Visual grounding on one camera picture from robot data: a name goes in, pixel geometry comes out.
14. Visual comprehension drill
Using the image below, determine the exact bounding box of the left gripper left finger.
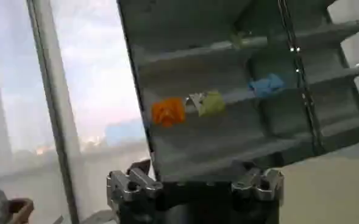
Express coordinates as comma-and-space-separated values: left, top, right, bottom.
107, 159, 164, 211

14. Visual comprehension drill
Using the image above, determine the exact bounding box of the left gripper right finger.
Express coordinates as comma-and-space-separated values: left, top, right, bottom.
232, 167, 285, 202

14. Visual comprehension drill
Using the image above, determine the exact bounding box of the grey shelf rack with cloths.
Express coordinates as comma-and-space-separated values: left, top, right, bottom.
116, 0, 359, 183

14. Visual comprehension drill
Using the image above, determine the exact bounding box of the pale grey window frame post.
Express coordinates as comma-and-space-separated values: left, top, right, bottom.
32, 0, 87, 224

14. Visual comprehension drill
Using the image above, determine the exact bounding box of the chrome pole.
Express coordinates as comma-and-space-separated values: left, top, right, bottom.
277, 0, 325, 155

